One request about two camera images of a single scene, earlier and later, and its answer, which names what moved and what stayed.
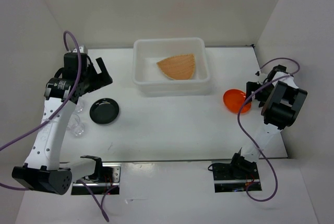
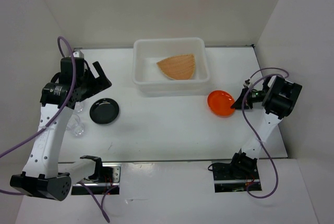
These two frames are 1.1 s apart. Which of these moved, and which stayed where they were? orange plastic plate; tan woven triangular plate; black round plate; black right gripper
Moved: orange plastic plate; black right gripper
Stayed: black round plate; tan woven triangular plate
